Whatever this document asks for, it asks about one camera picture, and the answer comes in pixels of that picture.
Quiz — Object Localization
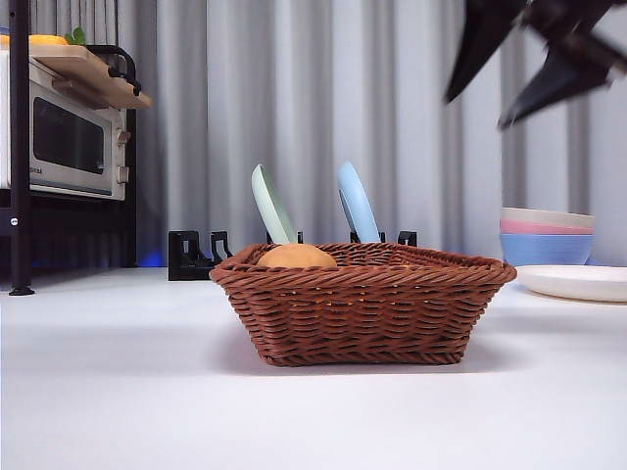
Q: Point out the brown potato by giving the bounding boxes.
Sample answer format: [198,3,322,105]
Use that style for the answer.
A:
[256,244,338,269]

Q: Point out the brown wicker basket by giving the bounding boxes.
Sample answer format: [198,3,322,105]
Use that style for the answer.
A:
[209,242,518,367]

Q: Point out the cream bowl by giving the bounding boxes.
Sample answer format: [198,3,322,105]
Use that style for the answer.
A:
[500,206,597,229]

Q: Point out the pink bowl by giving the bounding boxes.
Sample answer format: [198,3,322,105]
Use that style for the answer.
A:
[499,218,596,237]

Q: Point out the grey pleated curtain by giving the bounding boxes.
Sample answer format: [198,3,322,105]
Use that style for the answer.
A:
[0,0,627,269]

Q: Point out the white flat plate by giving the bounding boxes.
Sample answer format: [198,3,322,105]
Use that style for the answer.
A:
[514,264,627,305]

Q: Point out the light blue plate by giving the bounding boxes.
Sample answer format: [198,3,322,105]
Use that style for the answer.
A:
[335,161,382,244]

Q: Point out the pale green plate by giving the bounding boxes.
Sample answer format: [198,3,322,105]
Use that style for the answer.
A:
[251,164,298,245]

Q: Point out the black dish rack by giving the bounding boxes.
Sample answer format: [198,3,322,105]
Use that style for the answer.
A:
[168,229,418,282]

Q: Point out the wooden cutting board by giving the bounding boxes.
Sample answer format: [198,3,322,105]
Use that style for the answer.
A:
[28,45,153,110]

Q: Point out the cream toaster oven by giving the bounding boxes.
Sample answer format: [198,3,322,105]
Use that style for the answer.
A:
[0,48,129,201]

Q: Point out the yellow toy food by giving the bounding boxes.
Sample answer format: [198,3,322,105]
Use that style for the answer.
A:
[0,32,69,48]

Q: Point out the black metal shelf frame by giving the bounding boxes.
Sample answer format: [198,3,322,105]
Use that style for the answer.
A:
[0,0,137,298]

